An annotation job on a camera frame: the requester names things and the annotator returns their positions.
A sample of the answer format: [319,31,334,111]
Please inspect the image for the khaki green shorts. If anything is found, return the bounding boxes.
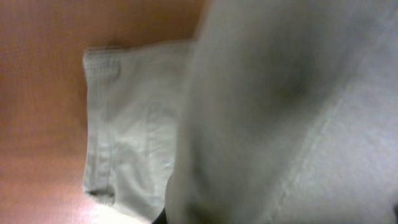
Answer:
[83,0,397,224]

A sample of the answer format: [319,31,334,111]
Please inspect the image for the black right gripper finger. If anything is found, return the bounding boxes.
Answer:
[151,209,168,224]

